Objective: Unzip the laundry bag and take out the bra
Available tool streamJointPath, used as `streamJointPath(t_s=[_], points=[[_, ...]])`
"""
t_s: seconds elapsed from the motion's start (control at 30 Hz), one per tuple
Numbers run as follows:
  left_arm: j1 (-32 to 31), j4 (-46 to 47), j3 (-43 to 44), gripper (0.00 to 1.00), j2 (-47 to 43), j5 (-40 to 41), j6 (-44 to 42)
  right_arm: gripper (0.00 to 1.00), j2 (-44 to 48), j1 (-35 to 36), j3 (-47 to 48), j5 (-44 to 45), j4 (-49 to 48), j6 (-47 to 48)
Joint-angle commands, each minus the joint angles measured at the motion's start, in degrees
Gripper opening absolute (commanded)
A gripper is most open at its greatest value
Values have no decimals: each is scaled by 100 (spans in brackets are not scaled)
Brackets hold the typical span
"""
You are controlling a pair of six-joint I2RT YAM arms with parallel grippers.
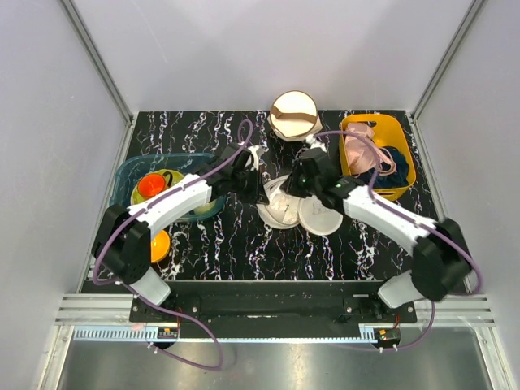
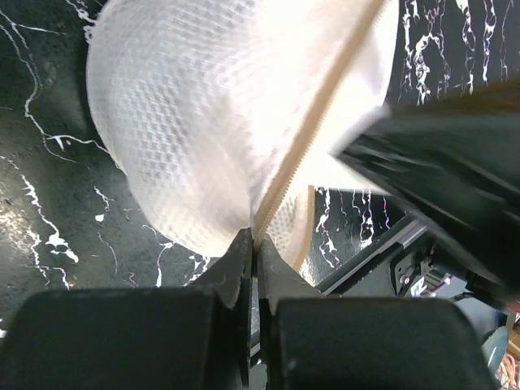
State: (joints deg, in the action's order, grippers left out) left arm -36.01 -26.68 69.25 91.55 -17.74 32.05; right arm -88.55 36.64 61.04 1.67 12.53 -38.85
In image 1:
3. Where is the orange cup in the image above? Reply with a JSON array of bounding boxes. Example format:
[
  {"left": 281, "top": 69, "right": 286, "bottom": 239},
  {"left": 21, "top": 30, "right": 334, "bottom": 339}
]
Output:
[{"left": 137, "top": 173, "right": 167, "bottom": 199}]

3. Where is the teal transparent plastic bin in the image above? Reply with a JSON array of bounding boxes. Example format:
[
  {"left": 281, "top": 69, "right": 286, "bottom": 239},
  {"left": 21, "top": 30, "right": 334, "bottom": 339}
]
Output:
[{"left": 101, "top": 153, "right": 224, "bottom": 236}]

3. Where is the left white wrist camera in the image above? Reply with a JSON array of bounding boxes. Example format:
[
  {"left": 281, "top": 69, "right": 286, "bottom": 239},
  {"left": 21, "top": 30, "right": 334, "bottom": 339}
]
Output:
[{"left": 245, "top": 145, "right": 265, "bottom": 171}]

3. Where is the white beige bra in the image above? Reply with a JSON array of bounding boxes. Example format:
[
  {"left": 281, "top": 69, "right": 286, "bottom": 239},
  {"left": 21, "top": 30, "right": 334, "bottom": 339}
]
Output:
[{"left": 266, "top": 193, "right": 299, "bottom": 225}]

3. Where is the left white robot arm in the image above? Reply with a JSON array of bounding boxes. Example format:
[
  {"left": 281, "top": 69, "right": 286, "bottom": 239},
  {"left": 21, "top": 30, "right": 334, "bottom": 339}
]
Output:
[{"left": 91, "top": 143, "right": 268, "bottom": 322}]

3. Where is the dark blue bra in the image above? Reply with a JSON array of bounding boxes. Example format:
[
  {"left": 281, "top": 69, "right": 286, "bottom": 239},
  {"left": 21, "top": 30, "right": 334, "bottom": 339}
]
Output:
[{"left": 351, "top": 146, "right": 410, "bottom": 189}]

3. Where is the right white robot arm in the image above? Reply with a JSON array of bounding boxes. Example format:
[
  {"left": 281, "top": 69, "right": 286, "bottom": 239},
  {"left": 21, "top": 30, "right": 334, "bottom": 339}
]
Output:
[{"left": 281, "top": 148, "right": 474, "bottom": 323}]

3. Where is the yellow plastic basket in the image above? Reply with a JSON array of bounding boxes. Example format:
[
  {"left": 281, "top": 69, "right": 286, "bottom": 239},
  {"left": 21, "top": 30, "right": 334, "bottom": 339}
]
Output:
[{"left": 341, "top": 114, "right": 417, "bottom": 202}]

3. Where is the cream white cup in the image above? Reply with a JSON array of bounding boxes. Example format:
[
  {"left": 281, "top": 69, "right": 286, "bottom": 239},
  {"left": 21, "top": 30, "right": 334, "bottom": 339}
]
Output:
[{"left": 193, "top": 201, "right": 216, "bottom": 215}]

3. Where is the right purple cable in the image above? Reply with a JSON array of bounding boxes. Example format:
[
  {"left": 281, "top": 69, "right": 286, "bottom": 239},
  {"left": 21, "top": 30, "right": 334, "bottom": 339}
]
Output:
[{"left": 312, "top": 129, "right": 484, "bottom": 353}]

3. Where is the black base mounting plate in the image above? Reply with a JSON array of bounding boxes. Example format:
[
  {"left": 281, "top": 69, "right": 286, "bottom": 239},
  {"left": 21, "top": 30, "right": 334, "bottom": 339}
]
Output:
[{"left": 128, "top": 279, "right": 419, "bottom": 328}]

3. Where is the pink bra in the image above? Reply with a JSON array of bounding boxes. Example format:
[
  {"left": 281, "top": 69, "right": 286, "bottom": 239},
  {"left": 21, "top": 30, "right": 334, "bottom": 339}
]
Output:
[{"left": 344, "top": 123, "right": 379, "bottom": 174}]

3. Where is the beige folded laundry bag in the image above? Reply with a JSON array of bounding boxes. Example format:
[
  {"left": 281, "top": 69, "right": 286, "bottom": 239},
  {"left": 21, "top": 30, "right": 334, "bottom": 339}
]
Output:
[{"left": 267, "top": 90, "right": 323, "bottom": 142}]

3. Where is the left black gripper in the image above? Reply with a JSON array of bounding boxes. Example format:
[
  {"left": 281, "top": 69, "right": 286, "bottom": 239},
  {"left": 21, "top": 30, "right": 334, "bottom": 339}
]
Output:
[{"left": 231, "top": 166, "right": 269, "bottom": 205}]

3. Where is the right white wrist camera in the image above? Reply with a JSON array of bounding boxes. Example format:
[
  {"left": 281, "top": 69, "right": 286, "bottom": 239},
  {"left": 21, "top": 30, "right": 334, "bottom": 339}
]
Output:
[{"left": 305, "top": 135, "right": 327, "bottom": 153}]

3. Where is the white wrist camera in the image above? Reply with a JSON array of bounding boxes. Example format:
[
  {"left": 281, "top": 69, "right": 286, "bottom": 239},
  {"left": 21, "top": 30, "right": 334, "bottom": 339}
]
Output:
[
  {"left": 305, "top": 135, "right": 327, "bottom": 153},
  {"left": 245, "top": 145, "right": 265, "bottom": 171}
]

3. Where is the yellow orange bowl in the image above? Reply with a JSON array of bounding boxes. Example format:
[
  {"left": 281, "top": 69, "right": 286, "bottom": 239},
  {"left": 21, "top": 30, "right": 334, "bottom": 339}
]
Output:
[{"left": 150, "top": 230, "right": 171, "bottom": 263}]

